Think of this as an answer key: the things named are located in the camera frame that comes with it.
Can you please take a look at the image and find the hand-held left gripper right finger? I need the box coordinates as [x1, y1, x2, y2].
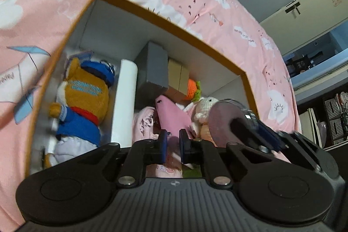
[179, 130, 275, 186]

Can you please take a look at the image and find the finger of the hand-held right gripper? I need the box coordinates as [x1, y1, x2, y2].
[230, 117, 286, 152]

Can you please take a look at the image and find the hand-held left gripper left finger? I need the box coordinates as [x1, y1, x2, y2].
[68, 130, 167, 185]

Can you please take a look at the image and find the green fluffy pompom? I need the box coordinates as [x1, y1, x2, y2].
[182, 167, 203, 179]

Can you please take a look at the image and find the pink fabric pouch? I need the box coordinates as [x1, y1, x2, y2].
[133, 106, 183, 179]

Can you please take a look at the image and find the smooth pink pointed case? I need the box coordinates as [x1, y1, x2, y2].
[154, 94, 194, 137]

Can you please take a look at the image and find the cream crochet doll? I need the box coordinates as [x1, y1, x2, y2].
[177, 96, 218, 144]

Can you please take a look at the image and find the small brown cardboard box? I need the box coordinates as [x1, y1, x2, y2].
[163, 87, 191, 101]
[167, 58, 191, 94]

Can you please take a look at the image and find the white cylindrical case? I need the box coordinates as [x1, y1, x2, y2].
[110, 58, 138, 148]

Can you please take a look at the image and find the orange crochet carrot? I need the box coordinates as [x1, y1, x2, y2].
[186, 78, 202, 101]

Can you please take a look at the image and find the grey box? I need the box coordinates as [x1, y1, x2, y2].
[134, 41, 169, 92]

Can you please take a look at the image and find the orange and blue plush toy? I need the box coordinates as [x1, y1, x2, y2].
[45, 58, 115, 167]

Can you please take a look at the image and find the orange cardboard box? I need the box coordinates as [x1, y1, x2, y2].
[24, 0, 259, 178]

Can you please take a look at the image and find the shelf with checkered baskets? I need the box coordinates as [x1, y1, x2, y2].
[296, 85, 348, 151]

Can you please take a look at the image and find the cream door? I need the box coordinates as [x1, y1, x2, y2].
[258, 0, 348, 58]

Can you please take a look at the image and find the black door handle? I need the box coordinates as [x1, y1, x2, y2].
[284, 1, 302, 15]

